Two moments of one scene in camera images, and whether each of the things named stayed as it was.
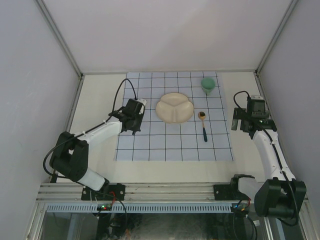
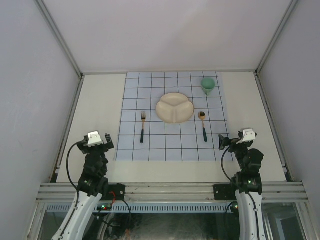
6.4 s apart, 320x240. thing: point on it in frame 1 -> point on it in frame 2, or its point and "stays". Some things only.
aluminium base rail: x=72 y=191 stays
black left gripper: x=137 y=128 -> x=85 y=148
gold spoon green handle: x=201 y=116 stays
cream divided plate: x=174 y=107 stays
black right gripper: x=239 y=114 -> x=224 y=142
